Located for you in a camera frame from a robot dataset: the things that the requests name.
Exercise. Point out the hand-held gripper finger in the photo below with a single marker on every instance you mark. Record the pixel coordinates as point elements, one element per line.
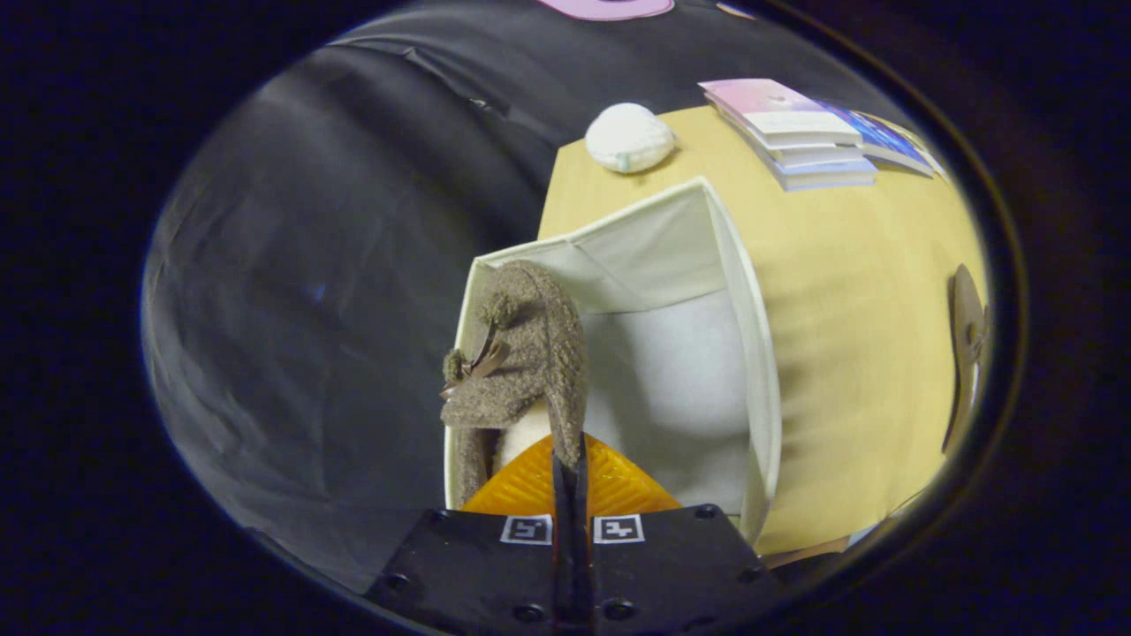
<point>563,530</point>
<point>583,530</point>

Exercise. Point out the white fabric storage box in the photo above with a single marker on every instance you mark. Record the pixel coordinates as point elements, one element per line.
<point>680,380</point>

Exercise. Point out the brown fuzzy shoe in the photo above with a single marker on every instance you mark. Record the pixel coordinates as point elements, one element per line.
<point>530,353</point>
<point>967,336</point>

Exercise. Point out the black backdrop cloth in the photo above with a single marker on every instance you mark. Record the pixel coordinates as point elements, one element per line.
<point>309,265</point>

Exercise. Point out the white plush ball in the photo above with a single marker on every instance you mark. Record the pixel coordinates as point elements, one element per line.
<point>629,137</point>

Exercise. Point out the pale blue book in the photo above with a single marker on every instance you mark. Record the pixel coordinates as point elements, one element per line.
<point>826,172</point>

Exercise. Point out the pink cover book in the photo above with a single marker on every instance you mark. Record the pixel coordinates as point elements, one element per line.
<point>778,110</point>

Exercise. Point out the dark blue cover book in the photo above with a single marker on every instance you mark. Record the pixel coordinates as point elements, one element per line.
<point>888,141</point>

